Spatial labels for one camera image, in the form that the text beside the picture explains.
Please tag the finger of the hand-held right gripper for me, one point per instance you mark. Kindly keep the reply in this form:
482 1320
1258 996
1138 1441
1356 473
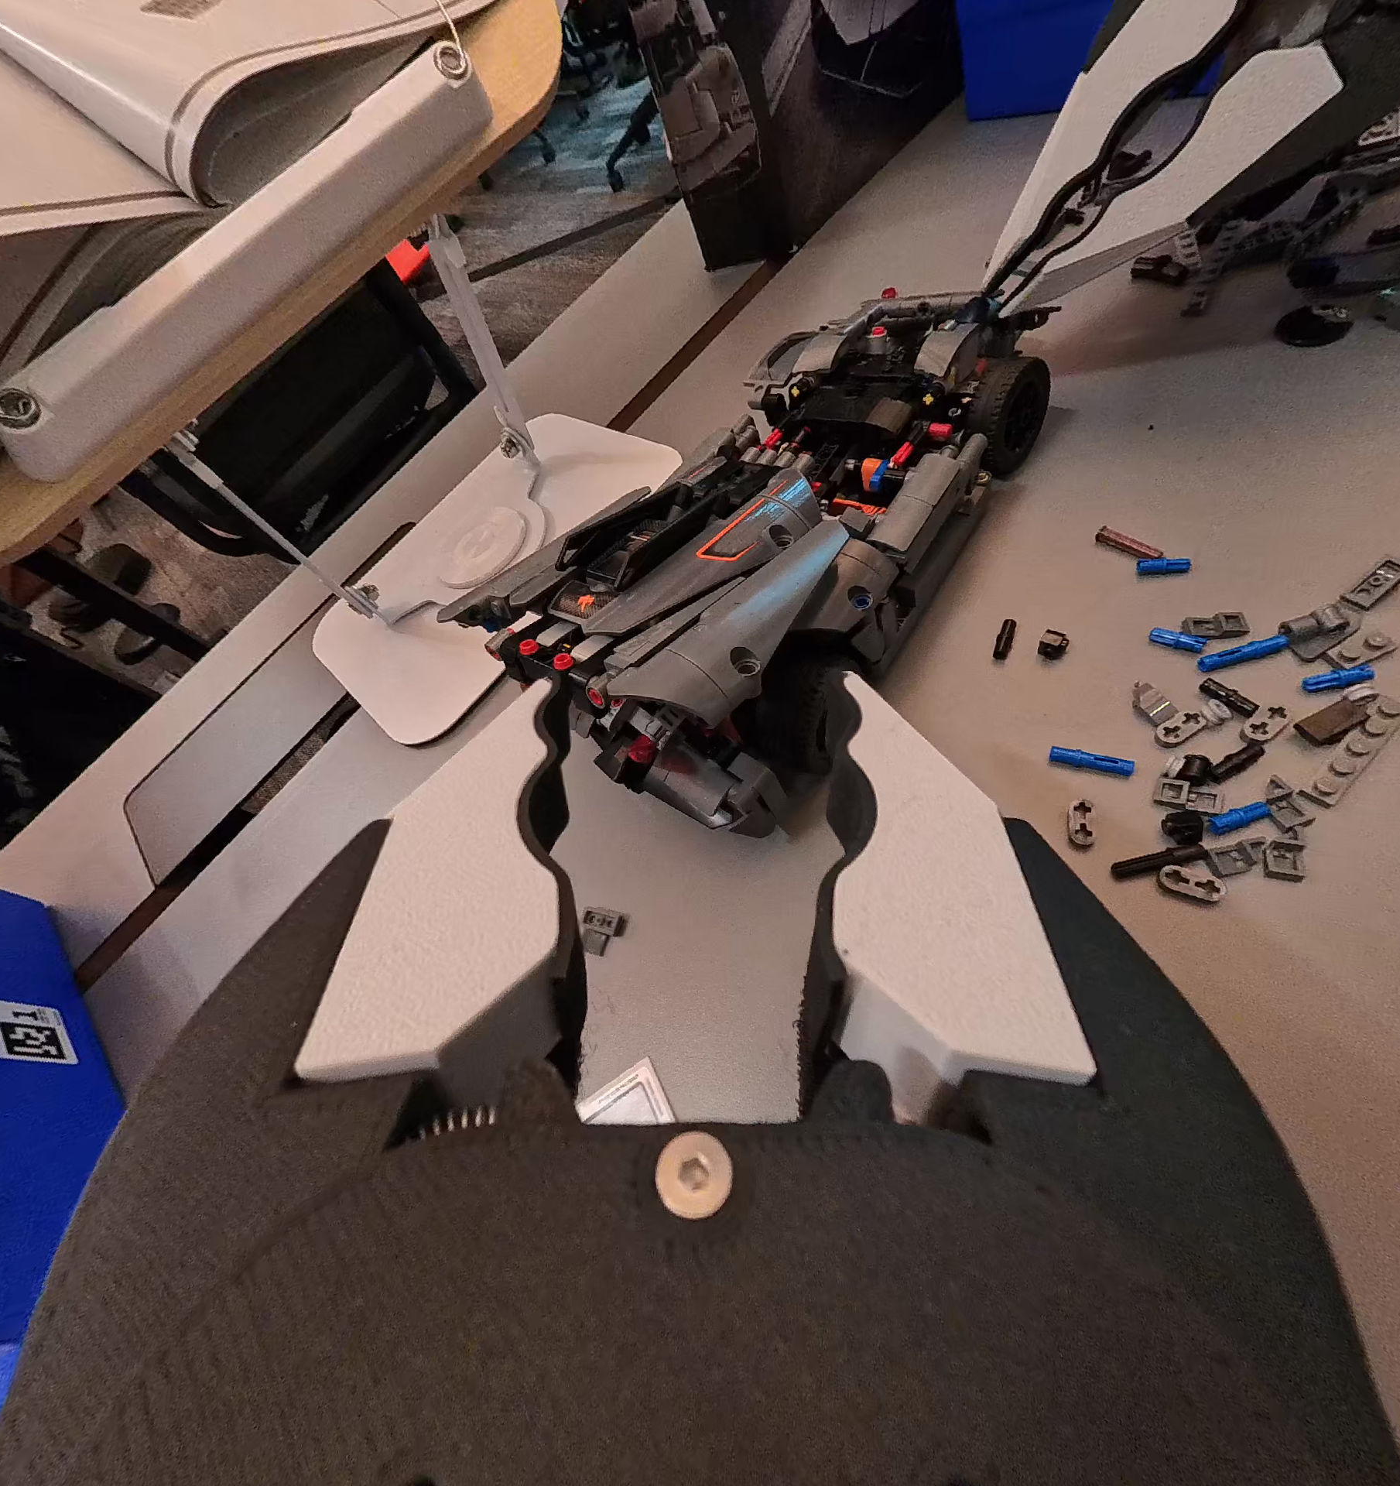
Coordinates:
1222 140
1103 82

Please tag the small dark lego piece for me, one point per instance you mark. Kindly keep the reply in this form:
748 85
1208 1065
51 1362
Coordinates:
599 921

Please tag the lego sticker sheet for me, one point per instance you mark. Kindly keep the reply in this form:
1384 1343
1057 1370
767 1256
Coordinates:
623 1097

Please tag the blue storage bin with tag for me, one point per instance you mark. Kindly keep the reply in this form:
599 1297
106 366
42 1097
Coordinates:
15 1218

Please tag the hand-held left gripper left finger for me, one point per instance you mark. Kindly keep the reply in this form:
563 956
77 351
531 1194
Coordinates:
444 930

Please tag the white and wooden book stand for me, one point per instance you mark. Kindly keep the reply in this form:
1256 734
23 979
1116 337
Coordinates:
421 672

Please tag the short black lego pin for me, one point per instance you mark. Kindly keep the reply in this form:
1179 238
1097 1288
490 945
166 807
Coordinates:
1004 638

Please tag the black office chair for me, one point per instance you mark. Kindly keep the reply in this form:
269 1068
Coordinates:
328 394

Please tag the lego instruction booklet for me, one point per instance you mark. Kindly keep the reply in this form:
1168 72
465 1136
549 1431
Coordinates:
96 94

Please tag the scattered blue pins grey pieces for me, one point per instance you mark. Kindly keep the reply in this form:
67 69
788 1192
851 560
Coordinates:
1238 652

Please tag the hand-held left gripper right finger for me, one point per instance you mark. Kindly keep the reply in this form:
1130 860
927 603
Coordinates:
954 930

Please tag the small grey lego assembly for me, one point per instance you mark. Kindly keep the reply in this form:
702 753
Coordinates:
1316 627

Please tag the lego set box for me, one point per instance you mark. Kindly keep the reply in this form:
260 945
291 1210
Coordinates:
815 116

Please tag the grey lego car model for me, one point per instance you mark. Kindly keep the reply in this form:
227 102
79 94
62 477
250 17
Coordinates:
712 603

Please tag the printed grey lego tile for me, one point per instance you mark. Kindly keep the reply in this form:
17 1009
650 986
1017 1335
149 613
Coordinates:
1374 582

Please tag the pile of grey lego plates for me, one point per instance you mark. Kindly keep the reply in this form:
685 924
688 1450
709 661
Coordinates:
1315 326

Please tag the small black lego connector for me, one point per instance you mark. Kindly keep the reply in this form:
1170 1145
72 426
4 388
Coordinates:
1054 642

